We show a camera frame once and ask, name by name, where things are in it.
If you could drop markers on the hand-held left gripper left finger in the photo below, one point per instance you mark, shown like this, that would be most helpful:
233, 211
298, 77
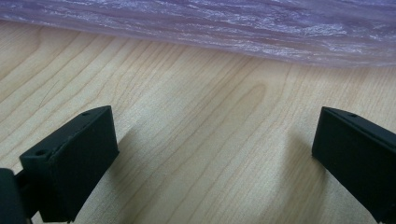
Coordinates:
68, 168

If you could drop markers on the clear plastic bin liner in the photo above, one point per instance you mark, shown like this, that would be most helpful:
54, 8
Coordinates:
218, 28

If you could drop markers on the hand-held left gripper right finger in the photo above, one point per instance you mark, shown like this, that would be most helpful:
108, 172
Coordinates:
358, 155

